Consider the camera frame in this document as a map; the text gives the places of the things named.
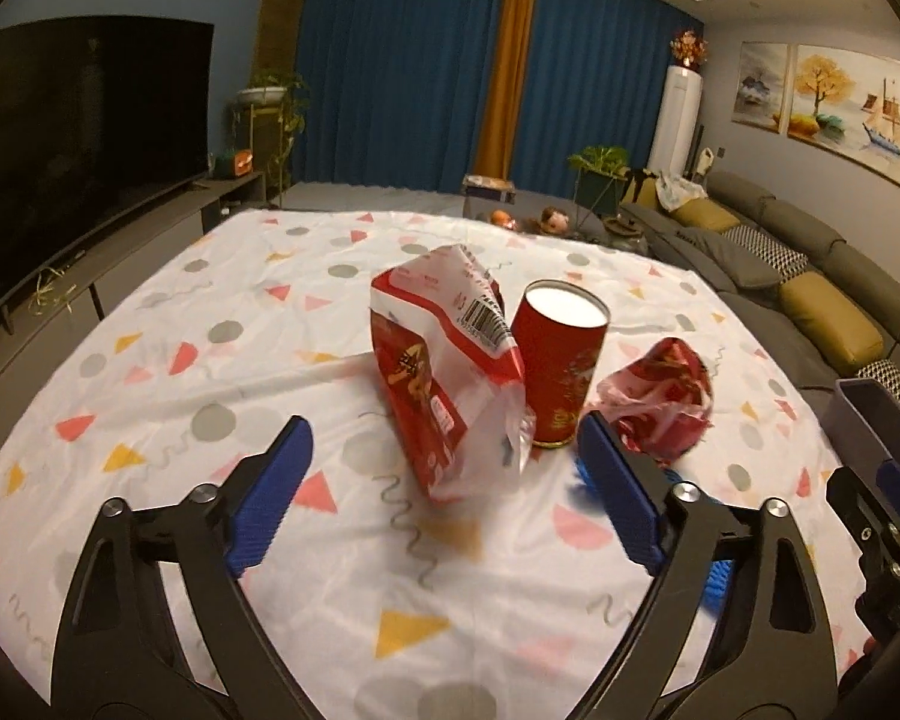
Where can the dark grey trash bin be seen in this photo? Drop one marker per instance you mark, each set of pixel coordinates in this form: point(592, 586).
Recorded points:
point(862, 422)

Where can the grey sectional sofa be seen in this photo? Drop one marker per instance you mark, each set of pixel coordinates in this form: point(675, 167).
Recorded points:
point(863, 281)

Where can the orange curtain strip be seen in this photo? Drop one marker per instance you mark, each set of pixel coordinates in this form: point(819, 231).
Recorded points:
point(496, 142)

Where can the black white patterned cushion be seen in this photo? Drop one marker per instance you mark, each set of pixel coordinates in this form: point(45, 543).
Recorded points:
point(787, 262)

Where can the white standing air conditioner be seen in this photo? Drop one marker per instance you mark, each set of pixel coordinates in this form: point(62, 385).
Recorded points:
point(677, 120)

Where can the mustard yellow cushion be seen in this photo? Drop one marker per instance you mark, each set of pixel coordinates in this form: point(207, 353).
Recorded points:
point(838, 328)

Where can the left small landscape painting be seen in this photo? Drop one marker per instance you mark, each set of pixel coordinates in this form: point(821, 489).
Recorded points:
point(759, 95)

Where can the far mustard cushion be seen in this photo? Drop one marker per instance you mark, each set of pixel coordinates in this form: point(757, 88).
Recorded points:
point(706, 214)

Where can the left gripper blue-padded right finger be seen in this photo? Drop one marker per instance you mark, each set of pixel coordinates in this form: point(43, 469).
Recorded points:
point(771, 652)

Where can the grey flat cushion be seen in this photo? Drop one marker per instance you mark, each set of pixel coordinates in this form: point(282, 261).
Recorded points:
point(747, 271)

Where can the flower decoration atop conditioner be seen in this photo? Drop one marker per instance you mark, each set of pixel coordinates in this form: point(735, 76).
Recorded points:
point(689, 49)

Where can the blue window curtain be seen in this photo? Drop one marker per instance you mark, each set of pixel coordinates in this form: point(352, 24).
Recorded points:
point(420, 93)

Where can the black flat television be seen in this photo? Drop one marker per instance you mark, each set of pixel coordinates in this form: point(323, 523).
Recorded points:
point(98, 115)

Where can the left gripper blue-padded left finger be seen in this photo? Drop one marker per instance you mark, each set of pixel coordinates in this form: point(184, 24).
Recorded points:
point(117, 653)

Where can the blue mesh cloth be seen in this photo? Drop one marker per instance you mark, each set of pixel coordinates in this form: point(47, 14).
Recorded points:
point(716, 587)

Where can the red plastic wrapper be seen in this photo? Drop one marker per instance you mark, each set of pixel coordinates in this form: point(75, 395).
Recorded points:
point(660, 404)

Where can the sailboat tree painting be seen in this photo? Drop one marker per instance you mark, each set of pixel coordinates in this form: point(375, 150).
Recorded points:
point(848, 104)

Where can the red white snack bag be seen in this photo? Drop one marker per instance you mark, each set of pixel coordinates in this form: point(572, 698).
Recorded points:
point(453, 374)

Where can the red cylindrical can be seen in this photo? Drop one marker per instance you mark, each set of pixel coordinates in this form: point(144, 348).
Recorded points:
point(559, 328)

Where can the green potted floor plant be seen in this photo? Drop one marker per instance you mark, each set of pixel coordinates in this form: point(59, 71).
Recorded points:
point(600, 173)

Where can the dark tv cabinet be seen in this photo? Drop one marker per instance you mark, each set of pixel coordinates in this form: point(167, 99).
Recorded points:
point(43, 332)

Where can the white patterned tablecloth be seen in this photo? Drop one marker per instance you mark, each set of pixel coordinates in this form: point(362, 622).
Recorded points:
point(382, 604)

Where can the plant on gold stand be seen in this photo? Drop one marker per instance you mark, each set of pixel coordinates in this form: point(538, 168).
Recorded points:
point(267, 117)

